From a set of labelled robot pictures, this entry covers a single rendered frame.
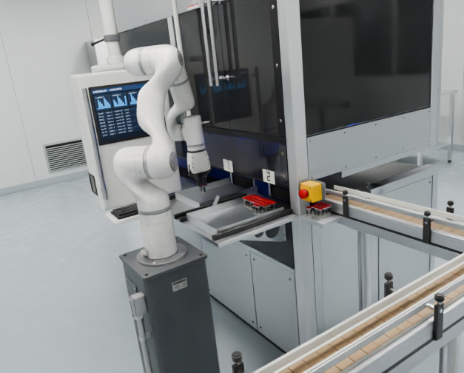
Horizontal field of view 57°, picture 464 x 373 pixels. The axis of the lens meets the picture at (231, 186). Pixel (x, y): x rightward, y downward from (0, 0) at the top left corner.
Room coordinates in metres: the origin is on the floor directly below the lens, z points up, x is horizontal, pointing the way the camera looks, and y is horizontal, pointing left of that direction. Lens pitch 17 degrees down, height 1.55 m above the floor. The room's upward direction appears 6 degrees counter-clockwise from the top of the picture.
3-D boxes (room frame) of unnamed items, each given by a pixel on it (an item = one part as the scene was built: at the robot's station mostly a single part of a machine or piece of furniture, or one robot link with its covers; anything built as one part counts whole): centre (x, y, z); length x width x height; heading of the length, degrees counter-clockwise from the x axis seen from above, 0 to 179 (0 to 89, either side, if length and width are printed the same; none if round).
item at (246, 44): (1.95, -0.14, 1.50); 0.43 x 0.01 x 0.59; 32
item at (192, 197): (2.12, 0.08, 0.90); 0.34 x 0.26 x 0.04; 122
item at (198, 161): (1.98, 0.14, 1.11); 0.10 x 0.08 x 0.11; 118
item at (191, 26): (2.34, 0.10, 1.50); 0.47 x 0.01 x 0.59; 32
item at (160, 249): (1.51, 0.29, 0.95); 0.19 x 0.19 x 0.18
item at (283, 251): (2.61, 0.28, 0.73); 1.98 x 0.01 x 0.25; 32
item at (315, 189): (1.68, -0.33, 0.99); 0.08 x 0.07 x 0.07; 122
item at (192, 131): (1.98, 0.15, 1.25); 0.09 x 0.08 x 0.13; 78
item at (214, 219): (1.77, 0.00, 0.90); 0.34 x 0.26 x 0.04; 121
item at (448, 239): (1.51, -0.60, 0.92); 0.69 x 0.16 x 0.16; 32
